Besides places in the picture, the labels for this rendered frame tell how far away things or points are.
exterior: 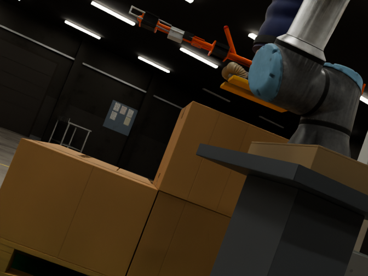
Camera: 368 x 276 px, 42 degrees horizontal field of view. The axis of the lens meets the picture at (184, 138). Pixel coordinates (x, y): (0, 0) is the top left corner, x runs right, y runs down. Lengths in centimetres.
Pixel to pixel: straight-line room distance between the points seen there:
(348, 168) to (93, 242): 113
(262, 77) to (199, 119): 74
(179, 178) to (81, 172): 40
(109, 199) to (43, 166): 30
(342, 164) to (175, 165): 91
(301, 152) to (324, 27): 34
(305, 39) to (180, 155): 87
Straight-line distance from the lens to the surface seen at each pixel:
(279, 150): 133
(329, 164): 125
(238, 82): 216
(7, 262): 210
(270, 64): 132
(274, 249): 128
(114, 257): 205
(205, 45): 226
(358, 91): 147
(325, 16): 135
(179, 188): 201
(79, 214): 203
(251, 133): 207
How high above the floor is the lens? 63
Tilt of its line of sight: 4 degrees up
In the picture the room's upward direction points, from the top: 21 degrees clockwise
